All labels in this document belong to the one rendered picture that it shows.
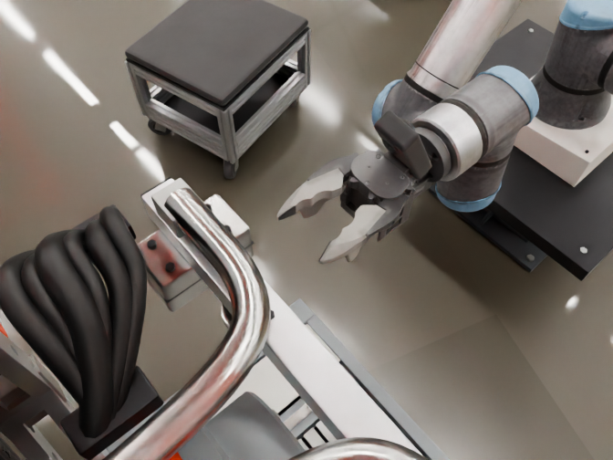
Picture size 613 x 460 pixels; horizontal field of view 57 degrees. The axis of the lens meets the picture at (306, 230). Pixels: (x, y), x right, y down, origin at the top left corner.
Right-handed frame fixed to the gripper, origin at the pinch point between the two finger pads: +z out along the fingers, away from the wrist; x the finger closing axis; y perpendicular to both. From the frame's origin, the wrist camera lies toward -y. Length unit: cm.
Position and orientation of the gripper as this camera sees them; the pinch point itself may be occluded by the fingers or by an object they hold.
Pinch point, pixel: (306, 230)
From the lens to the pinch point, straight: 61.6
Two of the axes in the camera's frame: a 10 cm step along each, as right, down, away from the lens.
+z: -7.7, 5.4, -3.5
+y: 0.0, 5.4, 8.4
